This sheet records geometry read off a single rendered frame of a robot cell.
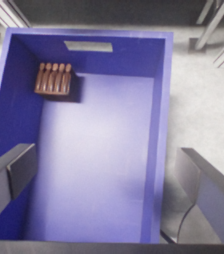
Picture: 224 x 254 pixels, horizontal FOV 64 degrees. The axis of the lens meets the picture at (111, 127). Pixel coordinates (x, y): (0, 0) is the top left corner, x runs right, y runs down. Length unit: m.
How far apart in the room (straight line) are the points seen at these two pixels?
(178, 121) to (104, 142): 0.38
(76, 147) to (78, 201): 0.17
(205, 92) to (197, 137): 0.20
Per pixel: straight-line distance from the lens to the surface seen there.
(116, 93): 0.61
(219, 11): 0.79
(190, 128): 0.84
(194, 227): 0.61
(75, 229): 0.64
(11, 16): 0.80
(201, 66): 0.95
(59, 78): 0.57
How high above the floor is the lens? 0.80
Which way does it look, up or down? 79 degrees down
